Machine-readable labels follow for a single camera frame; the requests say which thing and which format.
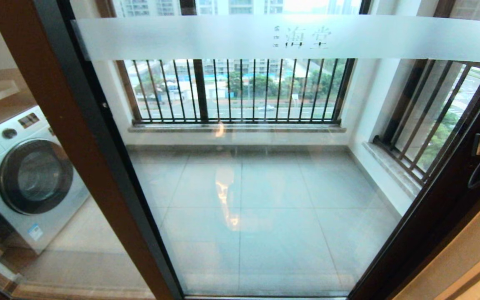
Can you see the sliding glass door brown frame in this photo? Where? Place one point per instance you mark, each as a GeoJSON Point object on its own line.
{"type": "Point", "coordinates": [223, 37]}

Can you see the dark brown door jamb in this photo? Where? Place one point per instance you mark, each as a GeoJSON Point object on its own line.
{"type": "Point", "coordinates": [471, 205]}

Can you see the black window guard railing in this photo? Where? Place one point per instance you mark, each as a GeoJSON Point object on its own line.
{"type": "Point", "coordinates": [397, 157]}
{"type": "Point", "coordinates": [240, 121]}

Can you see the grey stone window sill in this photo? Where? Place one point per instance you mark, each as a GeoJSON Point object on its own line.
{"type": "Point", "coordinates": [391, 166]}
{"type": "Point", "coordinates": [236, 128]}

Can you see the white front-load washing machine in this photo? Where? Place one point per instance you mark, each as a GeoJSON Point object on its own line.
{"type": "Point", "coordinates": [36, 175]}

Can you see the dark window frame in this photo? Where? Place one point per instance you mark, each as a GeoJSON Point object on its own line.
{"type": "Point", "coordinates": [201, 91]}
{"type": "Point", "coordinates": [407, 102]}

